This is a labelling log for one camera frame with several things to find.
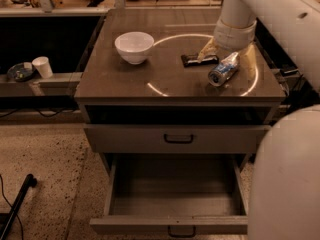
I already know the black drawer handle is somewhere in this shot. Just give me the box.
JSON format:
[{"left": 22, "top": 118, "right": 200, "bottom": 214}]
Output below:
[
  {"left": 163, "top": 134, "right": 194, "bottom": 144},
  {"left": 167, "top": 226, "right": 197, "bottom": 239}
]

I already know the black top drawer handle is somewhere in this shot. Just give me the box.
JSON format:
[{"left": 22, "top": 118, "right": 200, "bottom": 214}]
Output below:
[{"left": 163, "top": 134, "right": 194, "bottom": 144}]

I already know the silver blue redbull can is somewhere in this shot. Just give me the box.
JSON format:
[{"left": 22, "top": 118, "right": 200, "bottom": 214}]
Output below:
[{"left": 208, "top": 52, "right": 240, "bottom": 87}]

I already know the black floor cable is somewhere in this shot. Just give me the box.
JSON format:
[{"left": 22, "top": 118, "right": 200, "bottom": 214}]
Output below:
[{"left": 0, "top": 172, "right": 26, "bottom": 240}]

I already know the white ceramic bowl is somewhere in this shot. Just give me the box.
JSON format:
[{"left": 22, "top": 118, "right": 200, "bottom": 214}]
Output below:
[{"left": 114, "top": 32, "right": 154, "bottom": 65}]

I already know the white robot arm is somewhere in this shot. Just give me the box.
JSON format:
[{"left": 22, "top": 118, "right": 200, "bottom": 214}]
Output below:
[{"left": 214, "top": 0, "right": 320, "bottom": 240}]

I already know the dark round dish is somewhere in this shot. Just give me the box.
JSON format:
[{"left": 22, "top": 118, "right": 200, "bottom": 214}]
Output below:
[{"left": 7, "top": 62, "right": 36, "bottom": 82}]

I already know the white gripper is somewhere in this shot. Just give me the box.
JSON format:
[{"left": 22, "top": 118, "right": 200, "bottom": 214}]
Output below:
[{"left": 197, "top": 19, "right": 257, "bottom": 81}]

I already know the closed top drawer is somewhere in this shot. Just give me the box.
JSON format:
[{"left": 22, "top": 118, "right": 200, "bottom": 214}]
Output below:
[{"left": 84, "top": 124, "right": 270, "bottom": 154}]

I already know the open middle drawer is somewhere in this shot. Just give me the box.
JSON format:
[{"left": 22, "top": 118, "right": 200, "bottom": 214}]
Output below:
[{"left": 90, "top": 154, "right": 248, "bottom": 236}]

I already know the black middle drawer handle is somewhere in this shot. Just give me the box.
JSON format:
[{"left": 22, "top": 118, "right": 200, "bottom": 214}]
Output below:
[{"left": 167, "top": 226, "right": 197, "bottom": 239}]

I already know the grey drawer cabinet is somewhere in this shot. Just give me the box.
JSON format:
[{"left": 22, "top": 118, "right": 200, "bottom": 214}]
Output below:
[{"left": 74, "top": 7, "right": 286, "bottom": 172}]

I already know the white paper cup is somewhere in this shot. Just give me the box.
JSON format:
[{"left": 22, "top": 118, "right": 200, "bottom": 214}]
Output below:
[{"left": 32, "top": 56, "right": 53, "bottom": 79}]

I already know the black pole on floor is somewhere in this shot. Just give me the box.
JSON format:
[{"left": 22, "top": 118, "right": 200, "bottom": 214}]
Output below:
[{"left": 0, "top": 174, "right": 37, "bottom": 240}]

